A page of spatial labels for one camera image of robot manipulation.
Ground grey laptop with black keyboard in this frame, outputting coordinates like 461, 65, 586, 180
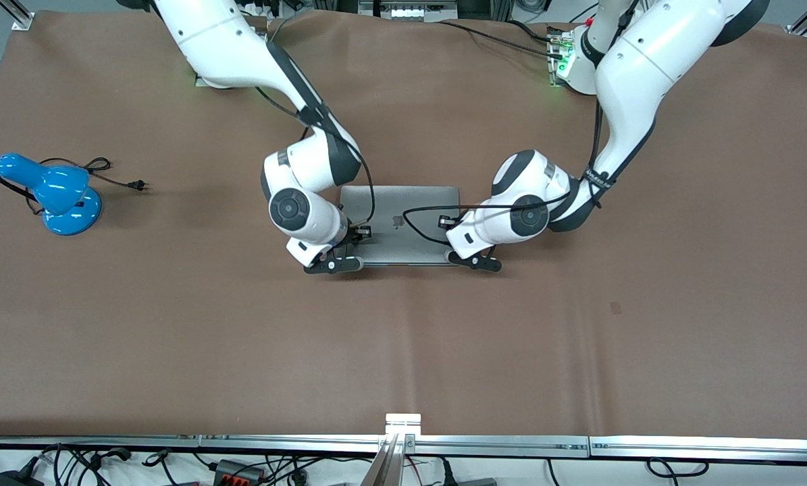
339, 186, 461, 266

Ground brown table mat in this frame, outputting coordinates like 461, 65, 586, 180
0, 8, 807, 438

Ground silver device with white connectors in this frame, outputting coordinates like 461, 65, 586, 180
358, 0, 459, 22

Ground grey connector box orange levers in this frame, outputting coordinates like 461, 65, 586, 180
213, 459, 267, 484

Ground aluminium profile strut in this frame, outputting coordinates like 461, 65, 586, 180
359, 435, 417, 486

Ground blue desk lamp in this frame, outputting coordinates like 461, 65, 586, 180
0, 154, 103, 237

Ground white power strip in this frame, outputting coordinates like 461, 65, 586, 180
240, 0, 284, 20

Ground black power adapter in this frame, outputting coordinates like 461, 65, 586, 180
0, 458, 45, 486

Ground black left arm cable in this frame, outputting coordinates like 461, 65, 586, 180
402, 101, 608, 246

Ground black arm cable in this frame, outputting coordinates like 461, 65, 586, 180
255, 40, 376, 232
402, 101, 608, 246

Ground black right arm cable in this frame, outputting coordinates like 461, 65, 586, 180
255, 40, 376, 232

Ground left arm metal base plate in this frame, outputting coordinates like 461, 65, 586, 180
547, 26, 579, 87

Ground black braided base cable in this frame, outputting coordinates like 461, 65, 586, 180
437, 20, 563, 59

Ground shiny metal bracket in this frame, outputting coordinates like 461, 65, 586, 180
385, 413, 422, 439

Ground black lamp power cord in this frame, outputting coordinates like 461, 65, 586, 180
0, 157, 149, 217

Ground black smooth base cable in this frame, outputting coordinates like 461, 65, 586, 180
508, 19, 556, 43

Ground aluminium edge rail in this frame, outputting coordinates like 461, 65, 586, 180
0, 435, 201, 450
199, 435, 590, 459
589, 436, 807, 466

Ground grey base cable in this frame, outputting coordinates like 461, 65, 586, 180
265, 8, 316, 49

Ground black tangled cable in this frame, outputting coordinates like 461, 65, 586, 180
42, 444, 134, 486

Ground black cable loop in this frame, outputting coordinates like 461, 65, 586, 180
646, 457, 709, 478

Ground aluminium frame profile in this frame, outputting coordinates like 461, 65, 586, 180
0, 0, 36, 31

